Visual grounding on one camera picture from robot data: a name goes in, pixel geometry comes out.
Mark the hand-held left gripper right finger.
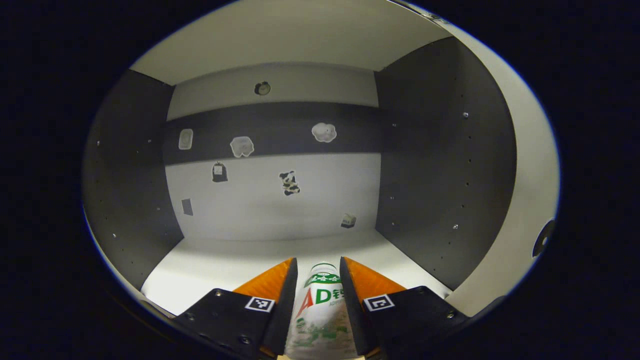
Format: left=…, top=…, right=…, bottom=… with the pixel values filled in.
left=339, top=256, right=471, bottom=360

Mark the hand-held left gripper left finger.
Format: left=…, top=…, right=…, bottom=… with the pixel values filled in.
left=172, top=257, right=299, bottom=360

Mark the white drink bottle green label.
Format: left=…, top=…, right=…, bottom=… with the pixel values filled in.
left=284, top=262, right=358, bottom=360

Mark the white cabinet shelf board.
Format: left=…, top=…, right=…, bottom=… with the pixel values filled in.
left=130, top=0, right=453, bottom=86
left=141, top=229, right=451, bottom=317

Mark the white and grey cabinet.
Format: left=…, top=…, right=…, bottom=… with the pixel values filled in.
left=82, top=0, right=518, bottom=321

